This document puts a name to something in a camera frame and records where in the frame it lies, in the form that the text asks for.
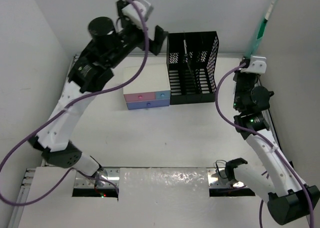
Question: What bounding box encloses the light blue small drawer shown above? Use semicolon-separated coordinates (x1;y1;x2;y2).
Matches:
155;90;171;100

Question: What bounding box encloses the black mesh file organizer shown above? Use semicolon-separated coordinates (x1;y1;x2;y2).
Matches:
166;31;219;105

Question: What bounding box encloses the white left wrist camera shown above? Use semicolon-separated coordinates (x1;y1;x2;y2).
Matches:
122;0;154;29

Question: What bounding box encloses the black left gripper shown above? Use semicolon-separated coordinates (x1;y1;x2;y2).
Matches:
104;2;165;68

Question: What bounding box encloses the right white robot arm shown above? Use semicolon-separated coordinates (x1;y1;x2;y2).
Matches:
224;70;320;227

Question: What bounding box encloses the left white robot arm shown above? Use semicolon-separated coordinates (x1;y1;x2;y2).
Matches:
28;15;168;177

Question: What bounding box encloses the white drawer cabinet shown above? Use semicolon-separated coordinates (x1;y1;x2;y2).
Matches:
123;64;170;94

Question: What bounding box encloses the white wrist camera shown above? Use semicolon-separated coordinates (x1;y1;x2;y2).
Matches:
122;0;154;29
240;55;267;75

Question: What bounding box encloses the green folder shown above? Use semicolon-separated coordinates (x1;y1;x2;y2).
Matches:
244;0;278;59

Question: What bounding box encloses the black board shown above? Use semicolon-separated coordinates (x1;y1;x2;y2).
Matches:
183;32;197;93

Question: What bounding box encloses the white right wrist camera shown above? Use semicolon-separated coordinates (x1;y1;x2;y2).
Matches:
240;55;267;75

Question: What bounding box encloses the purple bottom drawer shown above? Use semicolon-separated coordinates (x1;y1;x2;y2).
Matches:
126;99;170;110

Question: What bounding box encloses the pink drawer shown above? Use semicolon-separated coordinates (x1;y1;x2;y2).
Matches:
124;92;156;103

